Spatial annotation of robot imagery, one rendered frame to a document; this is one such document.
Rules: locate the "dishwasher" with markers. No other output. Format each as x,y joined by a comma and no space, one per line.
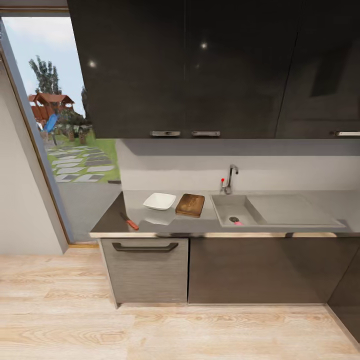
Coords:
148,269

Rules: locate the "fixed window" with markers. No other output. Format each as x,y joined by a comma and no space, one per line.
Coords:
82,173

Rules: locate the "bowl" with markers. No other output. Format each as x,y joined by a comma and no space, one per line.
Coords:
160,201

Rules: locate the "cabinet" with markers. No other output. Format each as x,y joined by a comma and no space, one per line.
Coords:
185,69
321,98

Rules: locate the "drop in sink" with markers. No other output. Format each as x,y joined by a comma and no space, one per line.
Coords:
268,210

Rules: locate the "cutting board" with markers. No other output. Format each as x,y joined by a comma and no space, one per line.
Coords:
190,204

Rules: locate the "parer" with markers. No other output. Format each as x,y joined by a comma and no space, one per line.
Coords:
134,225

